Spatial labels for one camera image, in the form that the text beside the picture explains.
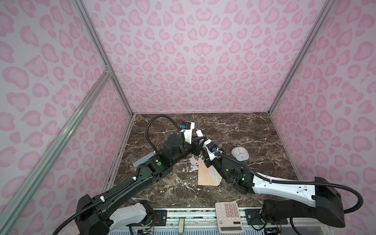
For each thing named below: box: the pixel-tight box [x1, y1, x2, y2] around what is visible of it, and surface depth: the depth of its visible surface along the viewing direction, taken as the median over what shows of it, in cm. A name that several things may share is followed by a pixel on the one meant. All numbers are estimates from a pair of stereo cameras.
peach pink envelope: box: [197, 159, 223, 187], surface depth 88 cm
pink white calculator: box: [214, 201, 245, 235], surface depth 73 cm
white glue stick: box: [195, 129, 204, 138], surface depth 67 cm
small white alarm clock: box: [231, 146, 250, 162], surface depth 96 cm
